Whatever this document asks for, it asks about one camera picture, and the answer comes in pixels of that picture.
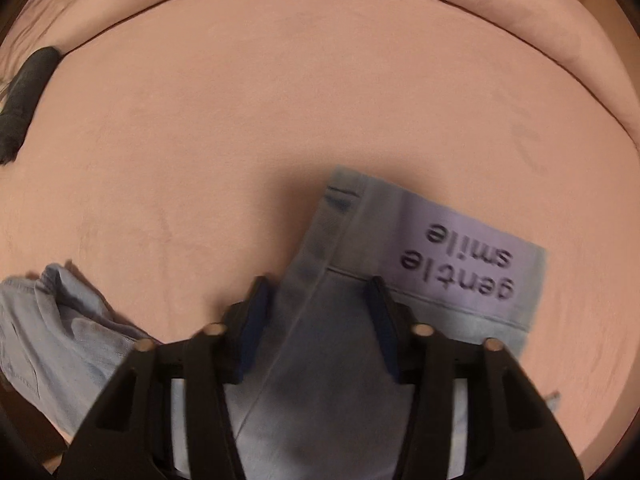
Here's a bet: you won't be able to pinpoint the pink bed sheet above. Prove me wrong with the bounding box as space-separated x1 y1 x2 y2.
0 0 640 476

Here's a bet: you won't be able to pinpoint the dark grey cloth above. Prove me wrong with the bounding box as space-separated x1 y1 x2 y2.
0 46 63 166

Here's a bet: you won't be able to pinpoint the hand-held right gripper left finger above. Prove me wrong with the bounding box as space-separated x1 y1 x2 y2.
55 276 275 480

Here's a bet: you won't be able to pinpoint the light blue denim pants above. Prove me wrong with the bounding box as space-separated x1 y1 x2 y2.
0 165 563 480

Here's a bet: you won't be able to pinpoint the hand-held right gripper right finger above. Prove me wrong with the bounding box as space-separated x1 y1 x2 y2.
362 276 586 480

